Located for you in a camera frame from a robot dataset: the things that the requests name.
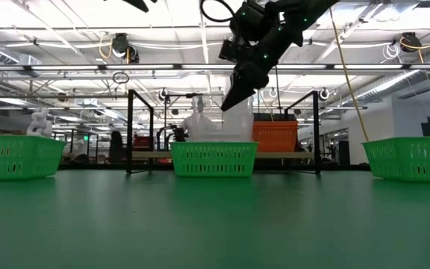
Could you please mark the clear plastic bin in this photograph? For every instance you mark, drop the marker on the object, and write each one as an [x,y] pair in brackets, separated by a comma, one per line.
[237,123]

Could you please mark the green table mat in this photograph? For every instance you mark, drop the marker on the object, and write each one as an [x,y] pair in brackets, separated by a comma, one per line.
[215,231]

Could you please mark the wooden shelf with black frame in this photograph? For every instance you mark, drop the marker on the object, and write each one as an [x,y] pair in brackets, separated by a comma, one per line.
[148,154]

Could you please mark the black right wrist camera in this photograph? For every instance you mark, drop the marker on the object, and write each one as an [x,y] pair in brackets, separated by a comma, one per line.
[230,50]

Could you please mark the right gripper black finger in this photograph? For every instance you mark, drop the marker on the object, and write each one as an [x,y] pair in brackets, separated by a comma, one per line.
[246,80]

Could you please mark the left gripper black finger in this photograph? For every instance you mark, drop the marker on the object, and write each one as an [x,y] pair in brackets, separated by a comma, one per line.
[142,4]

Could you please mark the white sculpted object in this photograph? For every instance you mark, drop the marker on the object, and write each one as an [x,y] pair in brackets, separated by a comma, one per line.
[37,125]

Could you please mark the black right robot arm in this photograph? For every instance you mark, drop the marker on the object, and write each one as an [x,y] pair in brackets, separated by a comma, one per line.
[312,9]

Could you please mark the green plastic basket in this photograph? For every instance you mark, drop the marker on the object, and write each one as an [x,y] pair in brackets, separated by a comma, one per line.
[413,160]
[215,160]
[17,157]

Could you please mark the person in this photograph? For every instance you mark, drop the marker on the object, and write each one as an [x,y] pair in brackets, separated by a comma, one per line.
[196,129]

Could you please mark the black cabinet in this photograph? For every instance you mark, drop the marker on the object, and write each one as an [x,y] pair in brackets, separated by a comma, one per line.
[343,151]

